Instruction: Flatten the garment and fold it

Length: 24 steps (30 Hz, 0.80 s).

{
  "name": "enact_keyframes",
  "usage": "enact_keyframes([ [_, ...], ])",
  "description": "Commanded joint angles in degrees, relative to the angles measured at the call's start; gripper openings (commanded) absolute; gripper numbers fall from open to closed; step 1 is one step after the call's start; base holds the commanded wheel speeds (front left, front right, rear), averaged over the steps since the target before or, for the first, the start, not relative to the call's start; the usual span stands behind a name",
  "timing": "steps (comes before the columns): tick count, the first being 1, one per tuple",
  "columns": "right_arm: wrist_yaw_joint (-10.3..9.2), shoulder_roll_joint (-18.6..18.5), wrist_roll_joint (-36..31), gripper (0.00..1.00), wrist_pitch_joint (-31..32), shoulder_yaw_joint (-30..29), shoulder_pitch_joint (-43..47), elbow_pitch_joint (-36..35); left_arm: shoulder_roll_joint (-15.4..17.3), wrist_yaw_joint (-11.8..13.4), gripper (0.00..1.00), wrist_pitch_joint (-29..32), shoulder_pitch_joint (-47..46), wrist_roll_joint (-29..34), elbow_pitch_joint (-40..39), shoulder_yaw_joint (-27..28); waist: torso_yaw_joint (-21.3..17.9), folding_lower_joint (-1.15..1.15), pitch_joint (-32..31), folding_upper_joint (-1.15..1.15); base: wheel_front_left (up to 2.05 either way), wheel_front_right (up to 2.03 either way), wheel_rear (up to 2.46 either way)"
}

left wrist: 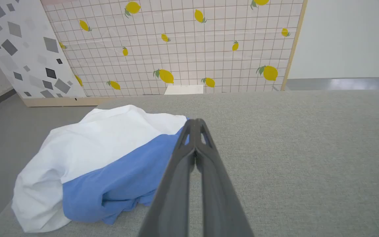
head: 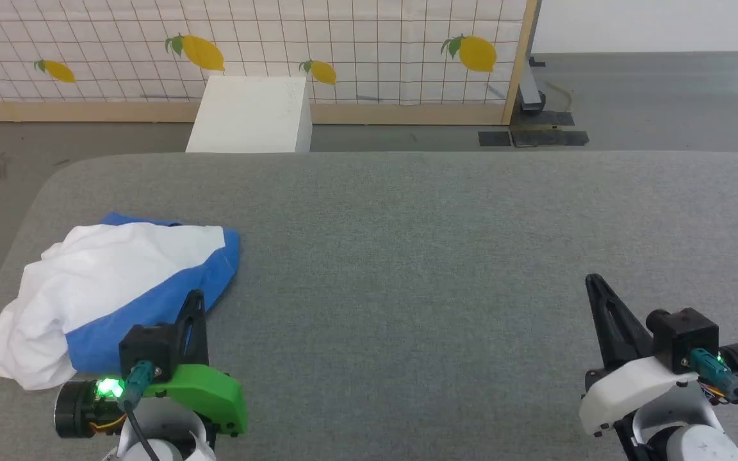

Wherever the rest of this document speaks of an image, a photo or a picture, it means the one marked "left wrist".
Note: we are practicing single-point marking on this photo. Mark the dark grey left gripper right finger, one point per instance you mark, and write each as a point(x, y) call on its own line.
point(219, 197)

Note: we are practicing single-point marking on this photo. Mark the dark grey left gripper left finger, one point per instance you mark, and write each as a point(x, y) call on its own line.
point(173, 191)

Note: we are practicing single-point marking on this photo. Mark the blue and white t-shirt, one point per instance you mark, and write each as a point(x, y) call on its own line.
point(90, 154)

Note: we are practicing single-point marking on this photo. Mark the small white box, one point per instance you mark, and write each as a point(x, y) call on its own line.
point(183, 89)

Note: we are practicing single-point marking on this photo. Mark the lemon print backdrop panel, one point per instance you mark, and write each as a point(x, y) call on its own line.
point(183, 46)

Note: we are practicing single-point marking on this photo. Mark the grey terrazzo print panel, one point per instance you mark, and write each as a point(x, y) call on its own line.
point(21, 42)

